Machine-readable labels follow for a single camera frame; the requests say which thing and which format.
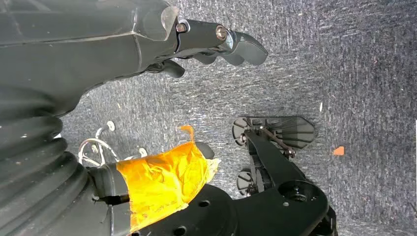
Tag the orange paper scrap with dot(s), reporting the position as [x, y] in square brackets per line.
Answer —
[339, 151]

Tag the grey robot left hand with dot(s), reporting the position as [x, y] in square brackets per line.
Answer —
[65, 49]

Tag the orange tape wrap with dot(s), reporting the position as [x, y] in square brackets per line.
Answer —
[163, 182]

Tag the white paper scrap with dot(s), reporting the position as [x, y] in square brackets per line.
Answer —
[321, 106]

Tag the ribbed grey left arm sleeve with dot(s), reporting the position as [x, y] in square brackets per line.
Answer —
[32, 182]

